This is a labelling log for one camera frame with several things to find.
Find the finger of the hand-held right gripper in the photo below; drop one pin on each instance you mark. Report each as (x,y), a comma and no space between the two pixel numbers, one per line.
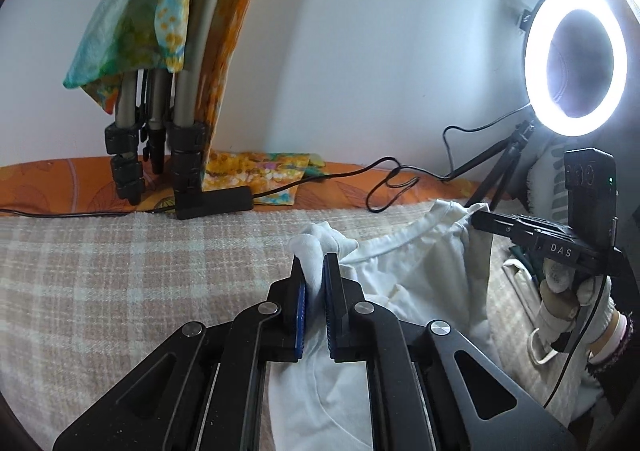
(500,223)

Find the green patterned white blanket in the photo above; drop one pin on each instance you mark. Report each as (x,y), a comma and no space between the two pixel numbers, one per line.
(542,171)

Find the small black tripod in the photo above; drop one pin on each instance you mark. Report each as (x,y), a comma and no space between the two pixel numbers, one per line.
(520,136)

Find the teal yellow floral scarf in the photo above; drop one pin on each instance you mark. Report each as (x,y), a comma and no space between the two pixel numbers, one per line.
(125,21)

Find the person's right forearm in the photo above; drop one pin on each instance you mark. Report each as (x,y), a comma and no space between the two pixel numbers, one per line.
(612,346)

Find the person's right hand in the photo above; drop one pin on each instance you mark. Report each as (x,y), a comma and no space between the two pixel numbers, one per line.
(557,276)

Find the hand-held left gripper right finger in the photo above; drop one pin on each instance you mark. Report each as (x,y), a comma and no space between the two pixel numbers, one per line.
(330,301)

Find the white t-shirt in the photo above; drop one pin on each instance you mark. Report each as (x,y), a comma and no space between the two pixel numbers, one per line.
(425,281)

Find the orange patterned bedsheet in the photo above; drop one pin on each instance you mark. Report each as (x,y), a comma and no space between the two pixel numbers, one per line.
(60,181)

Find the folded silver tripod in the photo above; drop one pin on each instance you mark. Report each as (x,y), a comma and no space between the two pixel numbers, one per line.
(185,101)

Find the orange yellow patterned cloth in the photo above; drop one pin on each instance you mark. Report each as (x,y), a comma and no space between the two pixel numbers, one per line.
(235,56)

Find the beige checkered blanket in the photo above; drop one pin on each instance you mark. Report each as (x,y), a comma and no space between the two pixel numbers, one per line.
(125,281)

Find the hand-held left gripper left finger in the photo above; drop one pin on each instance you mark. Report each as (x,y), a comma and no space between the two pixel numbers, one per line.
(300,301)

